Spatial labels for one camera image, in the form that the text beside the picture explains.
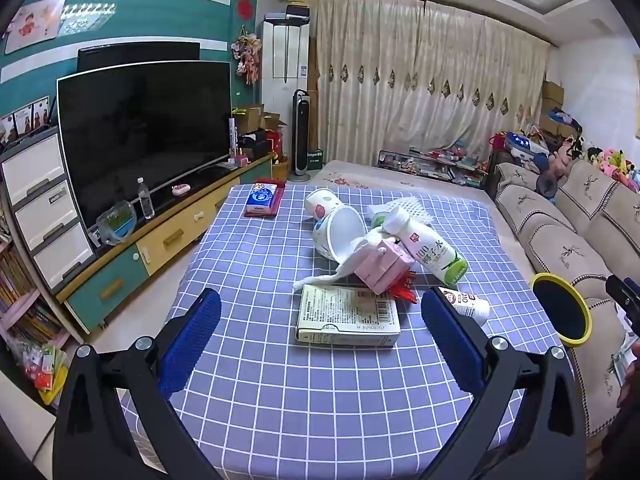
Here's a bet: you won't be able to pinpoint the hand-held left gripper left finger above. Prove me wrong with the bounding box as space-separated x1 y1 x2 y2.
52 287 223 480

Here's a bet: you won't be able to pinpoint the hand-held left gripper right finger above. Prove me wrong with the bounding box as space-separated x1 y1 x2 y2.
420 287 588 480

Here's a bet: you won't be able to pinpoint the small white bottle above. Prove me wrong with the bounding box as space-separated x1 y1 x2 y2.
437 286 491 327

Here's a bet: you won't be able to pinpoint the yellow rimmed black disc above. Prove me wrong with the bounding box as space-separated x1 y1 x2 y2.
530 272 593 346

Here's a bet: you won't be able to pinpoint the red wrapper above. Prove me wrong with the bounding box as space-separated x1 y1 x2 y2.
385 270 418 306

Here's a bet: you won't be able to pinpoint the white green drink bottle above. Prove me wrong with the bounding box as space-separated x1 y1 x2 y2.
384 206 469 289

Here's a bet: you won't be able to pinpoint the pink carton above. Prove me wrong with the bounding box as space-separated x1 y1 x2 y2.
354 239 416 293

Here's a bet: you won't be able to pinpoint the beige drink carton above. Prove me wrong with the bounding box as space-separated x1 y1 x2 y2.
295 284 402 348

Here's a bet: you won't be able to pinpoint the white tissue paper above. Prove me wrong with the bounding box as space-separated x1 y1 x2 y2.
292 226 386 291

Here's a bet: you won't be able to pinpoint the white foam fruit net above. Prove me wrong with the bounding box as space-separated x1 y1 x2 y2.
367 197 435 226

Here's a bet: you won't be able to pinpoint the white paper bowl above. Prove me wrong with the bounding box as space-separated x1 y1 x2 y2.
312 206 368 263

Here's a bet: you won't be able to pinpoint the floral paper cup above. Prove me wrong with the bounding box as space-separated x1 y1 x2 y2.
305 188 346 223

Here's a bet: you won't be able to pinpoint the clear plastic packet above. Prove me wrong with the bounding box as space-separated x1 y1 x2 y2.
612 342 632 386

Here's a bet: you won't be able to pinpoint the green yellow television cabinet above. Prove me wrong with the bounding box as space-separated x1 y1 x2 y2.
55 152 278 333

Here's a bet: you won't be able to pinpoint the beige sofa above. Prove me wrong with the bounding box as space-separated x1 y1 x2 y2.
487 157 640 456

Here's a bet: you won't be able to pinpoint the purple checked tablecloth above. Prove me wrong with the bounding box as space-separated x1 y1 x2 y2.
117 183 576 480

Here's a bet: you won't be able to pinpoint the glass fish bowl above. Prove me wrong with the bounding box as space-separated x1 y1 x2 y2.
95 201 138 247

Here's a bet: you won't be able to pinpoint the pile of plush toys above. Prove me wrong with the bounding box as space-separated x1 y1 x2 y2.
487 125 640 191

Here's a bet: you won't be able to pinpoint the clear water bottle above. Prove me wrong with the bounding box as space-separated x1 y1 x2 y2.
137 177 156 220

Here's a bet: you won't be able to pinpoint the pile of colourful packets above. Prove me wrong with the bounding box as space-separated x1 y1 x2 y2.
10 340 68 406

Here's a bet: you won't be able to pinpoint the blue tissue pack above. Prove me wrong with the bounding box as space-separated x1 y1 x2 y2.
246 183 279 212

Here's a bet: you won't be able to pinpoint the bookshelf with books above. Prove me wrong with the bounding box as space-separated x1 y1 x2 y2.
0 240 68 361

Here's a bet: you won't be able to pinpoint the low glass table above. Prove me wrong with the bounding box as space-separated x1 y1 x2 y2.
377 147 488 188

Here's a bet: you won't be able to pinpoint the floral floor mattress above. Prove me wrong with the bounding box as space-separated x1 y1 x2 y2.
305 160 493 201

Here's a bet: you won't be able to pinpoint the white plastic drawer unit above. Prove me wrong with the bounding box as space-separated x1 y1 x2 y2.
0 127 98 296

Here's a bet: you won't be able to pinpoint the black box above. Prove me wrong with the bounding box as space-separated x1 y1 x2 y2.
239 130 271 158

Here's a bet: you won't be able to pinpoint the large black television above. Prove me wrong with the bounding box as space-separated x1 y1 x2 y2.
56 60 233 231

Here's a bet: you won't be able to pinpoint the stack of cardboard boxes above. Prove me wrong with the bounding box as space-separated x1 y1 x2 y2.
540 80 566 116

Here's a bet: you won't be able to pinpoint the open cardboard boxes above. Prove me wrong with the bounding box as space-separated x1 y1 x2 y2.
235 105 288 136

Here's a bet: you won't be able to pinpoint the black tower fan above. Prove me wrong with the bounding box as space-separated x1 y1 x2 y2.
292 89 312 177

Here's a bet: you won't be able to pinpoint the cream embroidered curtain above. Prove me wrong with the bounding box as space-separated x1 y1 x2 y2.
307 0 551 166

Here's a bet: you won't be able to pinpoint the framed photos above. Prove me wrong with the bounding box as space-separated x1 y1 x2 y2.
0 96 51 148

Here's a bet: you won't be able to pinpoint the hanging flower decoration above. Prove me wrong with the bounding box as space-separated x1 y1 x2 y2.
231 27 263 86

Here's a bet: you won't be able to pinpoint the white standing air conditioner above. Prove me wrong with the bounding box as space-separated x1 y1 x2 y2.
261 15 312 176

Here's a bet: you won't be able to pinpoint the cartoon wall poster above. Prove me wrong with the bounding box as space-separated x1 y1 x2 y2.
4 0 67 54

